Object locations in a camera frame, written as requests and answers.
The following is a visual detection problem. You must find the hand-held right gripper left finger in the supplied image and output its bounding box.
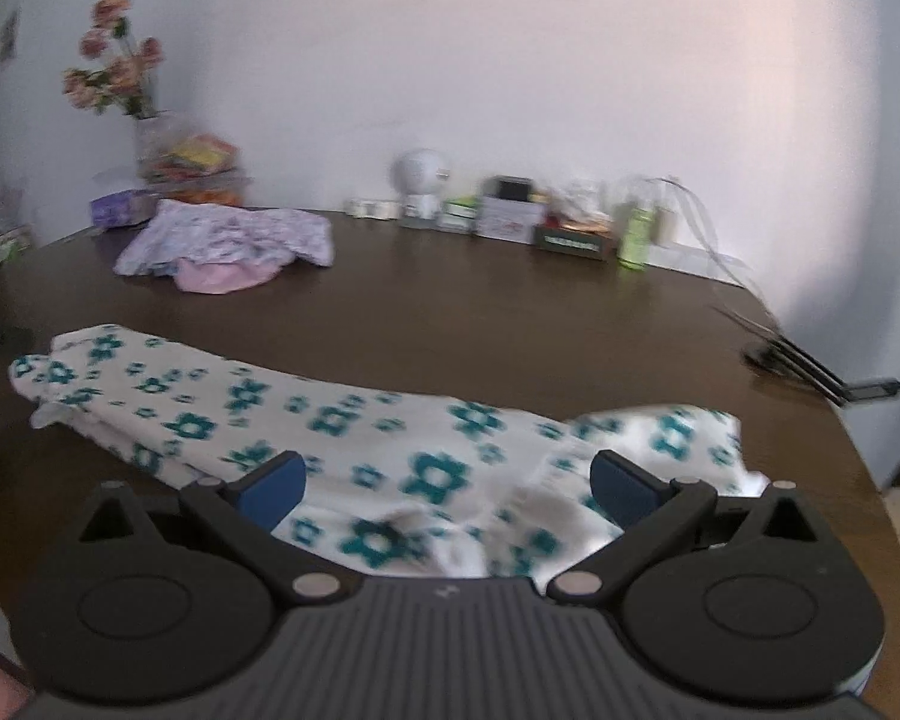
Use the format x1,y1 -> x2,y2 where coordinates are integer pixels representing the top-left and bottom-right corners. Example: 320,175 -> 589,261
75,452 -> 346,605

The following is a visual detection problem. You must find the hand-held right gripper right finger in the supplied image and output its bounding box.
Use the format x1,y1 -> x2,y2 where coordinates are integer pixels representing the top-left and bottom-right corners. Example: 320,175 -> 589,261
547,451 -> 822,605

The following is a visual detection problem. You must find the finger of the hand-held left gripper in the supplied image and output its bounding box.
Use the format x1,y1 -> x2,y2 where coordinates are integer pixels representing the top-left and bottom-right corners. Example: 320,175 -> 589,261
0,322 -> 37,358

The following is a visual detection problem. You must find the white green-flowered garment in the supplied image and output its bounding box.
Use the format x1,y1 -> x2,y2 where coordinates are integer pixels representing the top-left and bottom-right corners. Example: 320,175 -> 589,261
9,324 -> 770,593

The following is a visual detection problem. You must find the green white packet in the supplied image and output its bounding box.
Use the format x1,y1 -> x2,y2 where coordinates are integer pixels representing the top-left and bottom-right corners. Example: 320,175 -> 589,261
0,224 -> 35,272

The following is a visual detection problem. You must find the purple tissue box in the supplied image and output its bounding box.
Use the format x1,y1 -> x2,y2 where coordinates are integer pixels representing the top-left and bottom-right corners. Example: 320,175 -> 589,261
89,189 -> 159,230

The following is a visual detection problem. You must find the plain pink garment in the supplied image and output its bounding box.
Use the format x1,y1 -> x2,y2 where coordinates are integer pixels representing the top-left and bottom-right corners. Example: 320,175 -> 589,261
173,258 -> 283,296

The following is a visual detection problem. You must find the white power strip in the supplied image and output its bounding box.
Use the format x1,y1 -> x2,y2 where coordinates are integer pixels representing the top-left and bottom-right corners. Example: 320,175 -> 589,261
645,243 -> 744,287

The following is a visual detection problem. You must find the pale flower vase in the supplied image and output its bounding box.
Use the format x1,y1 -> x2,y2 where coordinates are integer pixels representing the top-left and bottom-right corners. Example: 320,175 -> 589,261
133,114 -> 174,182

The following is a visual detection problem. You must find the green spray bottle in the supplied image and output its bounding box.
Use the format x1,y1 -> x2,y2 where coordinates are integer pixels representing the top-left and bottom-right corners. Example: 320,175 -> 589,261
616,198 -> 658,272

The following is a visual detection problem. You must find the dark green box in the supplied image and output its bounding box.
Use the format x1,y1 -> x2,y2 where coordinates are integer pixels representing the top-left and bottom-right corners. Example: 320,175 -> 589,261
533,226 -> 618,263

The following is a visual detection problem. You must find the purple floral garment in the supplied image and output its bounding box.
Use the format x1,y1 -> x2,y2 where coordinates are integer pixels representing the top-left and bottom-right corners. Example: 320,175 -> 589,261
112,199 -> 337,279

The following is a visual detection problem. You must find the bag of colourful snack packets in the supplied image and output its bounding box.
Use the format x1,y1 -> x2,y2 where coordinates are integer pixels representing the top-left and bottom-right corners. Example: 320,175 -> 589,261
138,130 -> 253,208

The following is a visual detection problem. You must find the red box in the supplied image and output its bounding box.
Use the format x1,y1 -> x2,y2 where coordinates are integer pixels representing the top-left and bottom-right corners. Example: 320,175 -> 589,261
543,213 -> 617,236

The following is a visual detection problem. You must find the pink artificial flower bouquet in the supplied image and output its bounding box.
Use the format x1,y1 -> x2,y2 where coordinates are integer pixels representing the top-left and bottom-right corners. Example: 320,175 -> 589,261
61,0 -> 165,122

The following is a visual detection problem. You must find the printed tin box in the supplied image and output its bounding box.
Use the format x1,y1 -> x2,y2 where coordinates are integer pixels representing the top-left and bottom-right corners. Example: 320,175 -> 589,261
473,196 -> 538,243

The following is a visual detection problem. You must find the crumpled white plastic bag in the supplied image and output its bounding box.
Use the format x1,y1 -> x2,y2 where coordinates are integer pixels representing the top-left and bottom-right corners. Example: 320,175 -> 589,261
550,178 -> 617,230

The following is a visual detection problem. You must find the white segmented plastic holder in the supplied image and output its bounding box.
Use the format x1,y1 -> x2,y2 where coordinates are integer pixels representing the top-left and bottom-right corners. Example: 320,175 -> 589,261
344,196 -> 401,221

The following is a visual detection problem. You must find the small black box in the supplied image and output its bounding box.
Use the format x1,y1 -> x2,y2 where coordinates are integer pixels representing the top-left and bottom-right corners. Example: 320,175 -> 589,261
483,174 -> 534,204

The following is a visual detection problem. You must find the white round robot toy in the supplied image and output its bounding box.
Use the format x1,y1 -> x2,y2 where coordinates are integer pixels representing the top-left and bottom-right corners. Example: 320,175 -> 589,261
389,148 -> 452,230

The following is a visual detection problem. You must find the white cable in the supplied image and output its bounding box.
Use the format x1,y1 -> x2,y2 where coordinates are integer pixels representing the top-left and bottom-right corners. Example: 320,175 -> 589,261
645,175 -> 782,332

